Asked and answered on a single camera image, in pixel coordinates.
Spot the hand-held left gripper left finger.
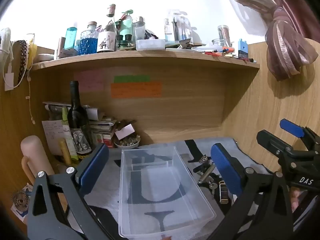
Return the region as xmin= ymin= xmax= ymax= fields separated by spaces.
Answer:
xmin=26 ymin=143 xmax=118 ymax=240

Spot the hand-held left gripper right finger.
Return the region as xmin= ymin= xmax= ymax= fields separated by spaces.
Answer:
xmin=210 ymin=143 xmax=294 ymax=240

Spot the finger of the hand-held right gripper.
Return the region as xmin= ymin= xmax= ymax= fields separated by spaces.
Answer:
xmin=279 ymin=119 xmax=320 ymax=153
xmin=257 ymin=129 xmax=300 ymax=160

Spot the metal key bunch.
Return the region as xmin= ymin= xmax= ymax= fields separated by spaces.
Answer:
xmin=197 ymin=155 xmax=218 ymax=193

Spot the black gold lighter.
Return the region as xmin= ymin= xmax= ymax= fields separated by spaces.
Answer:
xmin=219 ymin=180 xmax=228 ymax=204

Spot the clear plastic bin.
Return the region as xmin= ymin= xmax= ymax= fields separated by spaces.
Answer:
xmin=118 ymin=144 xmax=217 ymax=238

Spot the red white box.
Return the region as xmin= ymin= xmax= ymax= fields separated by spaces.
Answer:
xmin=96 ymin=134 xmax=114 ymax=147

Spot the yellow tube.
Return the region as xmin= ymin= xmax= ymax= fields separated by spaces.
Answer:
xmin=59 ymin=140 xmax=73 ymax=167

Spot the green white tube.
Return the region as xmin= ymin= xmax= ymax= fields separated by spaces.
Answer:
xmin=62 ymin=106 xmax=78 ymax=161

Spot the white bowl of beads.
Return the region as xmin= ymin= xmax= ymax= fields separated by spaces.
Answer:
xmin=114 ymin=135 xmax=141 ymax=149

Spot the stack of papers and booklets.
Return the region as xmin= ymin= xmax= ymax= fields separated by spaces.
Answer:
xmin=42 ymin=101 xmax=117 ymax=147

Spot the grey letter-print mat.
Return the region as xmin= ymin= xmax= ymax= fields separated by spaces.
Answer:
xmin=57 ymin=137 xmax=275 ymax=240

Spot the white folded card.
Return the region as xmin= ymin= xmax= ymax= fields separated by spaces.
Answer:
xmin=114 ymin=124 xmax=135 ymax=140

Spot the dark wine bottle elephant label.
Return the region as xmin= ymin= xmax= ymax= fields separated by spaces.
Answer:
xmin=67 ymin=81 xmax=93 ymax=160

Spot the handwritten paper note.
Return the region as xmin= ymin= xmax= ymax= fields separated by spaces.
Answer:
xmin=42 ymin=120 xmax=69 ymax=157

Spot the dark brown clip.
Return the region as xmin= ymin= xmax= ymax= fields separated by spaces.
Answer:
xmin=116 ymin=119 xmax=137 ymax=128

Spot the printed paper card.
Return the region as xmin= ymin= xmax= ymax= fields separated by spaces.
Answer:
xmin=10 ymin=182 xmax=34 ymax=223

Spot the pink sticky note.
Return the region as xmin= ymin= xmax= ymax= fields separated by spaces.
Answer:
xmin=74 ymin=70 xmax=104 ymax=92

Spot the pink tied curtain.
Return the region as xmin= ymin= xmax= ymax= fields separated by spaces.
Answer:
xmin=217 ymin=0 xmax=320 ymax=82

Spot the orange sticky note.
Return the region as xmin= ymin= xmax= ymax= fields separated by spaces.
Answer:
xmin=111 ymin=82 xmax=162 ymax=98

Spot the blue rectangular case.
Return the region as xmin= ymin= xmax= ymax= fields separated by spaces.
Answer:
xmin=238 ymin=39 xmax=248 ymax=59

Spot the green sticky note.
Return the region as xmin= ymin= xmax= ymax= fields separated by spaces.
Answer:
xmin=114 ymin=75 xmax=151 ymax=83

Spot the tall clear canister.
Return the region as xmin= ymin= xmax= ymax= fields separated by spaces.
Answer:
xmin=217 ymin=25 xmax=230 ymax=47

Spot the blue diamond-cut glass bottle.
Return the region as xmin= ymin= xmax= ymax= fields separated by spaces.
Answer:
xmin=80 ymin=21 xmax=98 ymax=55

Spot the clear bottle picture label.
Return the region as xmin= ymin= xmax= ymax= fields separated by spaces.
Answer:
xmin=97 ymin=4 xmax=117 ymax=53

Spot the teal plastic bottle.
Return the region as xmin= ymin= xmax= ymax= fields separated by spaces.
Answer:
xmin=64 ymin=27 xmax=78 ymax=50

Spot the yellow hanging cloth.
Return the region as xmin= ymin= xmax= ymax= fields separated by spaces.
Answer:
xmin=26 ymin=34 xmax=37 ymax=68

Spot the white plastic box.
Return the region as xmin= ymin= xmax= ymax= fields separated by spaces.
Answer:
xmin=136 ymin=39 xmax=166 ymax=51

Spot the patterned fabric band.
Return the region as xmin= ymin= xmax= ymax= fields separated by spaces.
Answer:
xmin=18 ymin=40 xmax=28 ymax=72

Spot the clear toothbrush blister pack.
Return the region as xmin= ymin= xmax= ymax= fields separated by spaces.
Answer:
xmin=181 ymin=15 xmax=194 ymax=43
xmin=172 ymin=12 xmax=184 ymax=42

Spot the clear bottle silver cap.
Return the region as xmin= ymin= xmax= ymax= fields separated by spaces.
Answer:
xmin=132 ymin=17 xmax=147 ymax=42

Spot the mint pump bottle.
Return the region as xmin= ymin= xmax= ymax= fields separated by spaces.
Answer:
xmin=117 ymin=9 xmax=134 ymax=48

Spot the white fluffy cloth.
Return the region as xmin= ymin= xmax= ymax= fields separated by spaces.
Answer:
xmin=0 ymin=27 xmax=13 ymax=60

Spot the beige hanging cord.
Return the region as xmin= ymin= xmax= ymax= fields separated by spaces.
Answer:
xmin=26 ymin=72 xmax=35 ymax=124

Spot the white wall charger with cable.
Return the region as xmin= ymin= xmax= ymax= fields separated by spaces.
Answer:
xmin=2 ymin=47 xmax=28 ymax=91

